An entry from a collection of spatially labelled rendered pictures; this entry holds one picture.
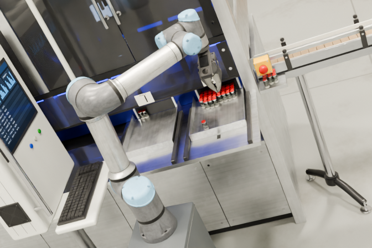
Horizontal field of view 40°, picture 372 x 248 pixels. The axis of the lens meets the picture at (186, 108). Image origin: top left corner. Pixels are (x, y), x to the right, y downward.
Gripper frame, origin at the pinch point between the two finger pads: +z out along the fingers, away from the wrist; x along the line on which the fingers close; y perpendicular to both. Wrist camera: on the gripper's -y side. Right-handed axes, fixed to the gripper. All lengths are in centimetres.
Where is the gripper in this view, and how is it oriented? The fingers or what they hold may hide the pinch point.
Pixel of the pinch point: (217, 90)
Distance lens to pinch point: 210.1
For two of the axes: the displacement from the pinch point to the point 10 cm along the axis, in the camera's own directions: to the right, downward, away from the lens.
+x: -9.3, 2.7, 2.5
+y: 0.8, -5.3, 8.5
